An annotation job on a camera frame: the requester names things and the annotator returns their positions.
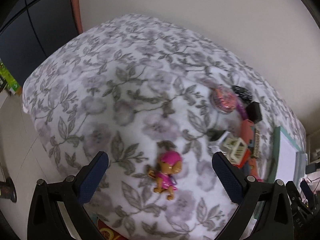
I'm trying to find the black wall charger plug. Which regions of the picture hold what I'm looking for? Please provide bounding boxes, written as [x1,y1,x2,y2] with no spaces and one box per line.
[245,101,262,124]

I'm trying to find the gold black patterned lighter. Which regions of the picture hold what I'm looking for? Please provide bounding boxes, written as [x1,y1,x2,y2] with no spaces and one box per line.
[252,128,260,159]

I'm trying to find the teal white shallow box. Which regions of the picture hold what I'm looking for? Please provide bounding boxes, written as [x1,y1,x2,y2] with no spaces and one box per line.
[249,126,308,227]

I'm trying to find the floral grey white blanket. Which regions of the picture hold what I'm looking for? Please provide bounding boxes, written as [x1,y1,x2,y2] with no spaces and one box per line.
[22,14,306,239]

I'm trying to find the coral blue toy case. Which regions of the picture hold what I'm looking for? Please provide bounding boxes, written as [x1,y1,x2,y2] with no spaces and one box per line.
[240,119,255,148]
[243,158,263,182]

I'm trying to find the orange white tube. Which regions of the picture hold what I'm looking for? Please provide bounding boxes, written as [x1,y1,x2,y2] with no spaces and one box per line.
[236,148,251,168]

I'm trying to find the pink brown puppy toy figure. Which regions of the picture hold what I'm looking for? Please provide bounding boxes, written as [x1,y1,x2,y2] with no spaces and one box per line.
[148,150,182,200]

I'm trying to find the dark cabinet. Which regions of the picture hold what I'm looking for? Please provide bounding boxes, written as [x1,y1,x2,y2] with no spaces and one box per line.
[1,0,82,86]

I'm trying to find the purple plastic clip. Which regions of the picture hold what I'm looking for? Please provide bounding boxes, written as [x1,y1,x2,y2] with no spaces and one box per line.
[236,98,248,120]

